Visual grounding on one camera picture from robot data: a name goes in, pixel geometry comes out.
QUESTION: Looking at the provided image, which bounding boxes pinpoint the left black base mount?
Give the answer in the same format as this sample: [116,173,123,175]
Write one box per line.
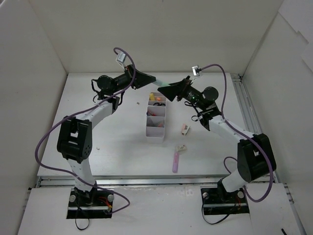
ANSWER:
[67,189,114,219]

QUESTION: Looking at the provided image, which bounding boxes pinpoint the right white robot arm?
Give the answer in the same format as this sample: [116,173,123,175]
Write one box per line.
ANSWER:
[158,77,276,202]

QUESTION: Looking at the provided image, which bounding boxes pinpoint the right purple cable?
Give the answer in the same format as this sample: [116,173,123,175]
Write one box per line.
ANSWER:
[198,64,274,202]

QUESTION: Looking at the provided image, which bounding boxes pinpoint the front aluminium rail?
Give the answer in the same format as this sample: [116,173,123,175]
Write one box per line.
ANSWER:
[36,174,277,187]

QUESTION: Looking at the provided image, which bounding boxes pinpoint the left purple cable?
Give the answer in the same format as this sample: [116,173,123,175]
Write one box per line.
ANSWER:
[35,47,136,216]

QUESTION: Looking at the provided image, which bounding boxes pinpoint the yellow highlighter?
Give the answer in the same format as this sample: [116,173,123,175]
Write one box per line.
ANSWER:
[149,93,157,101]

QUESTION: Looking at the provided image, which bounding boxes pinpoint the purple cable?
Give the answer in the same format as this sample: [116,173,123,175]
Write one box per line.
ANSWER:
[35,47,136,216]
[198,64,274,202]

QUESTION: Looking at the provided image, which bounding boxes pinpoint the white compartment organizer box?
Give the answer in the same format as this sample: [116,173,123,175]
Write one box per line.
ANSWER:
[145,92,167,144]

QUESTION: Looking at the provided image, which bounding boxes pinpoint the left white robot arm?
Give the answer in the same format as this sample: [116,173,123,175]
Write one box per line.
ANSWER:
[57,65,157,206]

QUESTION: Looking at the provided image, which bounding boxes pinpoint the purple highlighter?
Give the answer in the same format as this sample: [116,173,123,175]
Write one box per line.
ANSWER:
[172,151,179,173]

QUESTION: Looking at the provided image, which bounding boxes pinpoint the black handled scissors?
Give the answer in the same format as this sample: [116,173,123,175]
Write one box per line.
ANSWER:
[153,102,166,107]

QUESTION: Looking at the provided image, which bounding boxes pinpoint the green highlighter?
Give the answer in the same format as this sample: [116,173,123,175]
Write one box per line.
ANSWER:
[153,79,170,87]

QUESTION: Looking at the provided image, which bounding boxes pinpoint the small white eraser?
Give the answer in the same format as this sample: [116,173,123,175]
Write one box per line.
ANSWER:
[175,144,187,152]

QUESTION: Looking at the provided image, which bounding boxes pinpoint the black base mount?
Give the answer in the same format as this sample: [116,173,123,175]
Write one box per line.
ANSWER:
[67,189,114,219]
[201,188,249,215]

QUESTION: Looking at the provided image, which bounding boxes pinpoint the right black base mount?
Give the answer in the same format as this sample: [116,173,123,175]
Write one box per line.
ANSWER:
[201,188,249,215]

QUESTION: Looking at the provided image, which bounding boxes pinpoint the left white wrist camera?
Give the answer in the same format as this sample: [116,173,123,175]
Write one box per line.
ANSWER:
[116,51,127,68]

